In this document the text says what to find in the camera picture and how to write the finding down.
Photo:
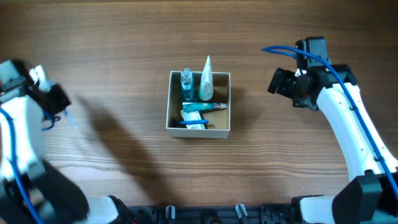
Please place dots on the blue disposable razor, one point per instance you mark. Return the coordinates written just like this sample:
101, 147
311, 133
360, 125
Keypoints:
192, 122

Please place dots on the white lotion tube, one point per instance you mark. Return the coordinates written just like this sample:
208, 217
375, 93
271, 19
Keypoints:
206, 82

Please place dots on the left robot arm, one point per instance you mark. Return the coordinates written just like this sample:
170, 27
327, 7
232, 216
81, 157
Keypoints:
32, 190

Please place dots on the blue white toothbrush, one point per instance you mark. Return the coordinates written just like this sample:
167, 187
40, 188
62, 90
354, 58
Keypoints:
70, 118

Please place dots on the green soap bar pack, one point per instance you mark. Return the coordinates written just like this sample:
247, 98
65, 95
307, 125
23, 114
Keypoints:
192, 116

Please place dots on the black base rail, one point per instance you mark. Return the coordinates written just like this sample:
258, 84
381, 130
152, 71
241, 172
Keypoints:
238, 214

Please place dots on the white cardboard box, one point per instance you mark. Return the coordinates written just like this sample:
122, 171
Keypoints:
219, 120

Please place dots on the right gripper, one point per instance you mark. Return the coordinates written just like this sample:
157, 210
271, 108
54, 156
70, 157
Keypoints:
278, 82

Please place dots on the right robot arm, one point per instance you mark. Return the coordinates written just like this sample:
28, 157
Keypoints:
320, 85

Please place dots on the blue mouthwash bottle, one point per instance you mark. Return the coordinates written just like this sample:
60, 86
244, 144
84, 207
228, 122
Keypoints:
187, 85

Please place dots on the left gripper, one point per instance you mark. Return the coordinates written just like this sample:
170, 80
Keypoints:
58, 99

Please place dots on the red green toothpaste tube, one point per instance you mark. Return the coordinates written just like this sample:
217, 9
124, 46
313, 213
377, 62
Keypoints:
189, 107

